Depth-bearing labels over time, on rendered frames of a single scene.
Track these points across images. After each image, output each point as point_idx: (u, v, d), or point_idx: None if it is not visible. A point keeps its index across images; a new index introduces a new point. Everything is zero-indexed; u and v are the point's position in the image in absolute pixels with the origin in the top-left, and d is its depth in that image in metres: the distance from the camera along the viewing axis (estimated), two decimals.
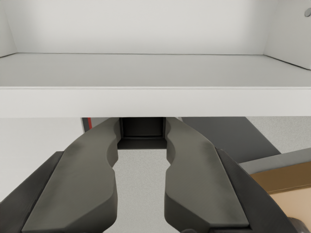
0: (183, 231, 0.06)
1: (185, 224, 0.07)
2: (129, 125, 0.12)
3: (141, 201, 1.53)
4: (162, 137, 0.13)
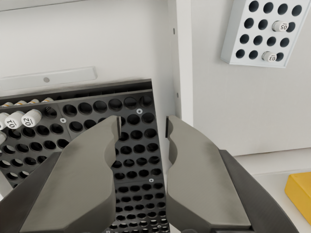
0: (183, 231, 0.06)
1: (187, 224, 0.07)
2: None
3: None
4: None
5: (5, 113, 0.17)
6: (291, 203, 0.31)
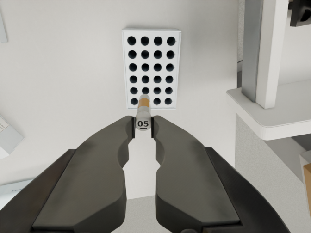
0: (183, 231, 0.06)
1: (178, 225, 0.07)
2: None
3: None
4: None
5: None
6: None
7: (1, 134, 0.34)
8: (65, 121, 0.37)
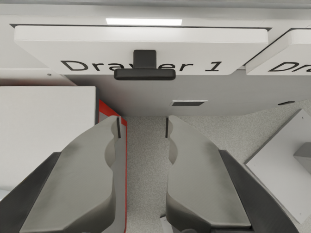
0: (183, 231, 0.06)
1: (187, 224, 0.07)
2: (137, 60, 0.22)
3: None
4: (156, 68, 0.22)
5: None
6: None
7: None
8: None
